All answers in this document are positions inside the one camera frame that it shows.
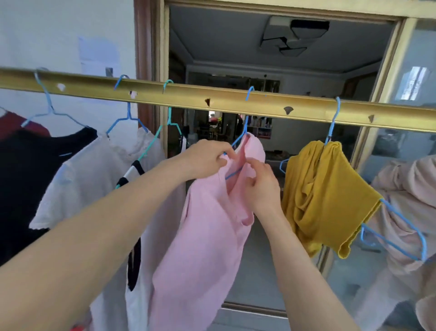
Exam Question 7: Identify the gold clothes rail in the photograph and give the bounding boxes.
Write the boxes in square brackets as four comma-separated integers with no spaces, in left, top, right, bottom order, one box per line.
[0,67,436,133]

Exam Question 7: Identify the mustard yellow t-shirt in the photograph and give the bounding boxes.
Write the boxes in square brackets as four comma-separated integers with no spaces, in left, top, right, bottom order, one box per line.
[281,140,385,259]

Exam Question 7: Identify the person's right hand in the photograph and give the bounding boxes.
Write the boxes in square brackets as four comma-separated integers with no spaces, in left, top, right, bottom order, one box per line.
[243,157,284,221]

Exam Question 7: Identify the person's left hand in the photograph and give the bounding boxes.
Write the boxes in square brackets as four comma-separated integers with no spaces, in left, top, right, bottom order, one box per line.
[176,139,238,182]

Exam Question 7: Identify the indoor wall shelf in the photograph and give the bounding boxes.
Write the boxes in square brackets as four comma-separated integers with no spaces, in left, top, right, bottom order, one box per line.
[245,115,273,140]

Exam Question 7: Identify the pink t-shirt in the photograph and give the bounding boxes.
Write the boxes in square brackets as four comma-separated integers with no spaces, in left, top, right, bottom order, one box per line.
[148,133,266,331]

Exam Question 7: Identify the person's right forearm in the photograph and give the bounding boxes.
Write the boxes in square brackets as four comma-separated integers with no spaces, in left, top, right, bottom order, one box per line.
[260,211,360,331]

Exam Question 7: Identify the black t-shirt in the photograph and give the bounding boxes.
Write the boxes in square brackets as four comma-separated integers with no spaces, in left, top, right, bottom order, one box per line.
[0,126,99,266]

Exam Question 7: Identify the person's left forearm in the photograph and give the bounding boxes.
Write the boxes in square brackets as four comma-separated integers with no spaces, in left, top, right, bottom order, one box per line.
[0,160,191,331]

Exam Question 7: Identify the white black-trimmed tank top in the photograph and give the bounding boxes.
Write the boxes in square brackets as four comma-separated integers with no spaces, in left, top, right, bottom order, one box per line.
[115,136,188,331]

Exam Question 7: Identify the gold framed glass door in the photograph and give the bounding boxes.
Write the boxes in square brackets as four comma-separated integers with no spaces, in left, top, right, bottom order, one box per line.
[317,17,436,280]

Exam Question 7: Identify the ceiling lamp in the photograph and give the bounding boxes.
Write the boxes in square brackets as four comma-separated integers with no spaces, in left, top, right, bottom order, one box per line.
[259,16,330,58]

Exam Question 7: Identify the white lace blouse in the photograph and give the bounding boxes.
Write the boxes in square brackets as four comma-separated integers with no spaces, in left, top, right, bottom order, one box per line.
[29,128,186,331]

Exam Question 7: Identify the sheer white lace-collar shirt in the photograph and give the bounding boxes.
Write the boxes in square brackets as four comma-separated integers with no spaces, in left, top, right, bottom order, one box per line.
[354,155,436,331]

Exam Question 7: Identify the white paper notice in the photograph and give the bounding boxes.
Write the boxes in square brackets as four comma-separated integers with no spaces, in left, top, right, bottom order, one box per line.
[78,35,120,78]

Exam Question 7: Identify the dark red t-shirt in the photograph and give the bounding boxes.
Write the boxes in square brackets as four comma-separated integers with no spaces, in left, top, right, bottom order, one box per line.
[0,111,51,140]

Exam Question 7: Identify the brown door frame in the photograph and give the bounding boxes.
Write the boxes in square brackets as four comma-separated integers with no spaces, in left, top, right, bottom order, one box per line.
[134,0,170,158]

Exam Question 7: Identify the teal wire hanger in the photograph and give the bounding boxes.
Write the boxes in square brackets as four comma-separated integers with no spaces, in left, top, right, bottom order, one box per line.
[115,79,183,190]

